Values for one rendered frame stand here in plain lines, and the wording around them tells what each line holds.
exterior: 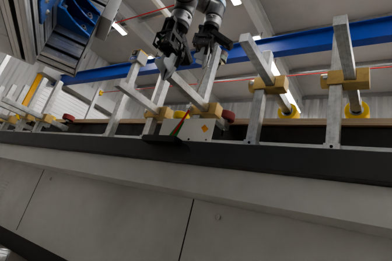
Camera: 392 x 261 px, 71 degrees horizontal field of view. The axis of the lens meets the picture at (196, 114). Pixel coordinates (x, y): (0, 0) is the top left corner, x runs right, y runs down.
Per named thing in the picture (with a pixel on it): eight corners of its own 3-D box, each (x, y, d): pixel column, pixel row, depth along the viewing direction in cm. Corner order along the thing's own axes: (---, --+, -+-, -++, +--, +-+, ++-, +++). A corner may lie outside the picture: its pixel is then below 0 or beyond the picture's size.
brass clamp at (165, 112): (163, 116, 119) (167, 105, 121) (141, 116, 127) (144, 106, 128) (171, 122, 123) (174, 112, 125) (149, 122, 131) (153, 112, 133)
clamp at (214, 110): (214, 113, 105) (217, 102, 107) (186, 113, 113) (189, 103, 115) (221, 119, 110) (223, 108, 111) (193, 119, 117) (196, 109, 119)
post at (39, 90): (13, 136, 190) (44, 76, 208) (11, 135, 192) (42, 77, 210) (18, 137, 192) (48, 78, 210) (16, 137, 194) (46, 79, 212)
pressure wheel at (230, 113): (226, 132, 115) (231, 108, 119) (209, 131, 119) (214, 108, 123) (233, 140, 121) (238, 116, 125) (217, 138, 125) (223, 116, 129)
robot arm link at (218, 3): (206, 1, 128) (221, 10, 130) (200, 20, 124) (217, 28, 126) (213, -10, 121) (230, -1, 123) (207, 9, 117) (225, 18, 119)
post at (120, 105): (107, 137, 134) (136, 60, 151) (100, 137, 137) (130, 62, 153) (114, 140, 137) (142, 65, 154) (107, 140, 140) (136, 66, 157)
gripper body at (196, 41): (195, 54, 120) (201, 32, 125) (214, 56, 118) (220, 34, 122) (191, 43, 113) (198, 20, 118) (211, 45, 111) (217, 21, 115)
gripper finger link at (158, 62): (147, 73, 87) (156, 49, 91) (158, 83, 92) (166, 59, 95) (154, 71, 86) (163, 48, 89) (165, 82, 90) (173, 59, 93)
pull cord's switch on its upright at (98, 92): (66, 165, 329) (101, 86, 370) (62, 165, 335) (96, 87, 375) (72, 168, 335) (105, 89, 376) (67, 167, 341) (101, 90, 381)
